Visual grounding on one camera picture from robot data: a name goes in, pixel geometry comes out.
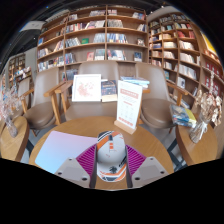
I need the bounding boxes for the distant wooden bookshelf unit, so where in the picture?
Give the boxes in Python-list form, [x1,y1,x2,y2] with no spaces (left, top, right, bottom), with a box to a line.
[7,53,33,89]

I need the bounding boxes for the colourful book stack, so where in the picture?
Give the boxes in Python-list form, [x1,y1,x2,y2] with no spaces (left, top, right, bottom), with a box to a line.
[169,103,198,129]

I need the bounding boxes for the glass vase pink dried flowers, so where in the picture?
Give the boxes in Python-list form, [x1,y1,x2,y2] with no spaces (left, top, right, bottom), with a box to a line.
[0,83,23,139]

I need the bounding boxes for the dark blue book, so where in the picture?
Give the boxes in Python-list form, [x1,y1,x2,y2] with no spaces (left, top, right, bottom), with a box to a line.
[100,79,118,103]

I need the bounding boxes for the white red sign wooden base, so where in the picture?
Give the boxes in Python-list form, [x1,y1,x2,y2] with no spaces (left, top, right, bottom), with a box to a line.
[113,79,144,136]

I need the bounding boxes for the glass vase dried flowers ribbon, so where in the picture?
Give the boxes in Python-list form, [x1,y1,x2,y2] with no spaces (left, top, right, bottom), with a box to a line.
[189,71,224,144]

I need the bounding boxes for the round wooden side table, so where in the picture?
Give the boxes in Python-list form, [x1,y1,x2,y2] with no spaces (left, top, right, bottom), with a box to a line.
[0,115,30,163]
[175,121,218,167]

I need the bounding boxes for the white ceiling panel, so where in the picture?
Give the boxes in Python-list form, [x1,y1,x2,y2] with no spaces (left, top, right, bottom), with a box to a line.
[19,20,46,33]

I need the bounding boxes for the brown padded wooden armchair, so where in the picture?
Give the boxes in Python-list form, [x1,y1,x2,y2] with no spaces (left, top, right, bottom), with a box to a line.
[134,62,189,130]
[44,59,151,126]
[18,66,63,131]

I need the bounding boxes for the curved wooden bookshelf unit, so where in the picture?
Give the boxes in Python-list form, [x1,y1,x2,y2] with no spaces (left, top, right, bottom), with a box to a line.
[146,12,224,111]

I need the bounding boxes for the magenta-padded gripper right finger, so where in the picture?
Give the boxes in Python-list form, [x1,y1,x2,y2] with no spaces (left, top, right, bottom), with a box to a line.
[124,143,169,189]

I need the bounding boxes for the pastel blue pink mouse pad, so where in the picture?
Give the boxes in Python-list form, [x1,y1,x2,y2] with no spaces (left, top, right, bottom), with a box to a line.
[34,130,99,175]

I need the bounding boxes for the white orange patterned computer mouse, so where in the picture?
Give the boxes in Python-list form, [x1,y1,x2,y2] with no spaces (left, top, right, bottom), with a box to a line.
[95,130,128,183]

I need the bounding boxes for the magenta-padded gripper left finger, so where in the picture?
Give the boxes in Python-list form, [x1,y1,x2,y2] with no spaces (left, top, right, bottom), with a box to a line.
[54,143,98,190]

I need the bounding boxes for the white framed red floral picture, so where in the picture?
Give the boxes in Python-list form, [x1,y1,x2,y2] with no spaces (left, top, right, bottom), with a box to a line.
[71,73,102,103]

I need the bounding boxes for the wide wooden bookshelf unit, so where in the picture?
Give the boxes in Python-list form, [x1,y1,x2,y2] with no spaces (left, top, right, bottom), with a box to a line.
[35,4,149,81]

